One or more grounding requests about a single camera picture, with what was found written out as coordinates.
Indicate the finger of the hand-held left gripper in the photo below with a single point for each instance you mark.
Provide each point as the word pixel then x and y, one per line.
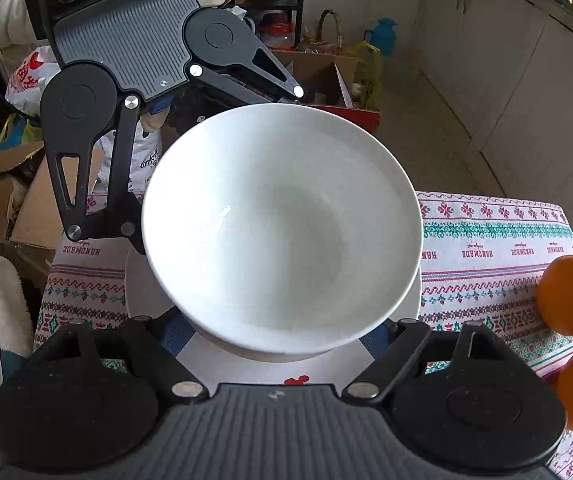
pixel 286 91
pixel 126 220

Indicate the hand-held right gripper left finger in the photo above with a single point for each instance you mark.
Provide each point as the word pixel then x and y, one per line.
pixel 176 334

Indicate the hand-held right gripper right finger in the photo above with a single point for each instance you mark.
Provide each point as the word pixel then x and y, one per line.
pixel 377 342

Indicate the white plate with fruit print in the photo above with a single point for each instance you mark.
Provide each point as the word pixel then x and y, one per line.
pixel 336 367

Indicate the plain white bowl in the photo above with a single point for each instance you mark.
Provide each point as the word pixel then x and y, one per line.
pixel 276 220

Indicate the open cardboard box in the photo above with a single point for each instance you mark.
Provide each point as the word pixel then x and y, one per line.
pixel 316 72

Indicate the white printed refill pouch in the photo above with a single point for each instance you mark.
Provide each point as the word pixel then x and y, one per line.
pixel 141 155

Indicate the wicker basket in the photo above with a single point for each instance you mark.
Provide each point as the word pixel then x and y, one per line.
pixel 329 35

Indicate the red carton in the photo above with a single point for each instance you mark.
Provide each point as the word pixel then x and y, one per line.
pixel 356 117

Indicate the yellow plastic bag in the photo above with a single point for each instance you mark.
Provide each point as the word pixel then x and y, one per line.
pixel 366 75

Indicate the metal shelf rack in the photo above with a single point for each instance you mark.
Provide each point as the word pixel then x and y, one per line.
pixel 276 5

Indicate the brown cardboard box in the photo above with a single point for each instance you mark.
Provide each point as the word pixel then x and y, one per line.
pixel 36 210

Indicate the white and red plastic bag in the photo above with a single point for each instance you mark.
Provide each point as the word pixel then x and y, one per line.
pixel 29 77

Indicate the blue thermos jug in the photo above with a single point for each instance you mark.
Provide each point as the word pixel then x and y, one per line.
pixel 381 37

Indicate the patterned tablecloth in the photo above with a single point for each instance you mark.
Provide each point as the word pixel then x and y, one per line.
pixel 491 240

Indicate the orange with stem and leaf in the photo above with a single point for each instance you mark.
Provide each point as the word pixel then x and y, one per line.
pixel 571 295

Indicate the white kitchen cabinet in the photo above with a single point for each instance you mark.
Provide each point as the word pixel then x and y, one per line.
pixel 516 85

